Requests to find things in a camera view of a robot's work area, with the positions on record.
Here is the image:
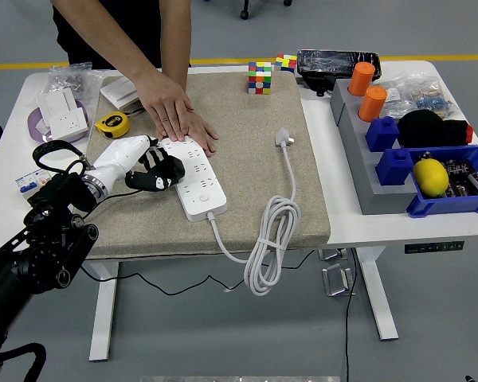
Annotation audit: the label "person's left hand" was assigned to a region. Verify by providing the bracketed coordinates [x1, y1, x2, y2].
[155, 110, 220, 157]

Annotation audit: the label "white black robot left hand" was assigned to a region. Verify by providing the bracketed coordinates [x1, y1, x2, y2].
[88, 134, 186, 193]

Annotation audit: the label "person's right hand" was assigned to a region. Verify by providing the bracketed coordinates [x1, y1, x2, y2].
[136, 70, 195, 143]

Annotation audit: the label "white power strip with cord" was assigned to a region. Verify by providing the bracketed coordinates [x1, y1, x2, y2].
[159, 127, 303, 298]

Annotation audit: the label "yellow tape measure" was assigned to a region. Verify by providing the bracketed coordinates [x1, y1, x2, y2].
[94, 111, 131, 139]

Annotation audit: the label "grey-brown fabric mat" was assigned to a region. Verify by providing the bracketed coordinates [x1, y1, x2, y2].
[83, 71, 331, 262]

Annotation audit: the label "large colourful puzzle cube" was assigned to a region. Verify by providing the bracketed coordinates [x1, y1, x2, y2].
[246, 60, 273, 96]

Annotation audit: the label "purple plate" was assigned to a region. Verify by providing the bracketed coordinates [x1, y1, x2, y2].
[26, 99, 90, 150]

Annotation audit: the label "person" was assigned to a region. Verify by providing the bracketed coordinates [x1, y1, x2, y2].
[52, 0, 193, 71]

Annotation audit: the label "clear bag metal screws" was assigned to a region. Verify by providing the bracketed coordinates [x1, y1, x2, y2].
[47, 62, 107, 100]

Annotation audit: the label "white blue circuit breaker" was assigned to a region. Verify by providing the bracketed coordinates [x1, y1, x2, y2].
[14, 168, 52, 197]

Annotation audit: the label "small colourful puzzle cube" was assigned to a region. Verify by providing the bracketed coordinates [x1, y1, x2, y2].
[273, 53, 298, 75]

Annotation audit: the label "black chair base castor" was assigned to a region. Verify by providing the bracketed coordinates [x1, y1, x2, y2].
[238, 0, 294, 21]

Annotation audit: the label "small black device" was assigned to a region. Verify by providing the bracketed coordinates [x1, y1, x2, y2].
[304, 75, 336, 98]

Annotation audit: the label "white table leg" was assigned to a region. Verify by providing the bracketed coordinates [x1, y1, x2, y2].
[352, 246, 399, 342]
[88, 262, 120, 363]

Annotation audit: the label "black table control panel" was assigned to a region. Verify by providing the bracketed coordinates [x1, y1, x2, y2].
[403, 240, 465, 255]

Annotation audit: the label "black plastic-wrapped box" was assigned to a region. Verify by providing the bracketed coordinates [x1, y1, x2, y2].
[296, 49, 382, 83]

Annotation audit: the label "grey stepped block base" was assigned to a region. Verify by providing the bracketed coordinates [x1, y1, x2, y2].
[329, 77, 419, 216]

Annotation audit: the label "orange plastic cylinder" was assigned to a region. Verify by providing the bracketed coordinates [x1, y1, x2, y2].
[348, 61, 376, 97]
[357, 85, 389, 123]

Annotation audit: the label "blue plastic bin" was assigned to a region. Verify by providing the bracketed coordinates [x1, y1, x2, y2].
[406, 144, 478, 219]

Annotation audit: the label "small blue studded block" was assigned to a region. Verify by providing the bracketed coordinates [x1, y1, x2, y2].
[365, 115, 401, 153]

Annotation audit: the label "large blue studded block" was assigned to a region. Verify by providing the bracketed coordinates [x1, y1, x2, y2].
[374, 147, 417, 187]

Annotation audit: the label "clear bag white parts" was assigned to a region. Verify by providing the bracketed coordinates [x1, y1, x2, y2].
[382, 77, 417, 119]

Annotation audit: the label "dark capacitors pile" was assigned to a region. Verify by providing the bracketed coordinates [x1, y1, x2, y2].
[441, 157, 478, 199]

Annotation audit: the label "yellow lemon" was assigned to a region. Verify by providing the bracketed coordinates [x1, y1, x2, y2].
[412, 158, 450, 198]

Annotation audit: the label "black fabric bundle red end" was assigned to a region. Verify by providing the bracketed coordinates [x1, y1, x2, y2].
[397, 109, 474, 149]

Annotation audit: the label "clear bag blue parts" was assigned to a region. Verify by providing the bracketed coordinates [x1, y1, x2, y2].
[409, 75, 457, 120]

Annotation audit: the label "beige wall switch panel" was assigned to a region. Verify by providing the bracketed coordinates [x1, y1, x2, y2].
[113, 95, 143, 112]

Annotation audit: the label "white wall switch panel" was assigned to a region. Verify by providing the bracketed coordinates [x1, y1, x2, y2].
[100, 76, 139, 105]

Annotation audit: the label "white wall socket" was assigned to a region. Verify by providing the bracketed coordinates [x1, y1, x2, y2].
[47, 109, 88, 141]

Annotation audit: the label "white blank switch plate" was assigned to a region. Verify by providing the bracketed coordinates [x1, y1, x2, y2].
[36, 88, 80, 123]

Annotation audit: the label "black floor power cable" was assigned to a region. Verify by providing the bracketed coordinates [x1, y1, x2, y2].
[344, 248, 359, 382]

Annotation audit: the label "thin black cable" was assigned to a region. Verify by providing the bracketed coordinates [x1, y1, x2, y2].
[261, 249, 318, 279]

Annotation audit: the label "large silver metal bracket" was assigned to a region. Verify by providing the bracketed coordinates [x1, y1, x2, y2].
[321, 263, 358, 298]

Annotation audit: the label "small silver metal bracket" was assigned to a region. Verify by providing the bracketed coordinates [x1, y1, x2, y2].
[317, 248, 348, 263]

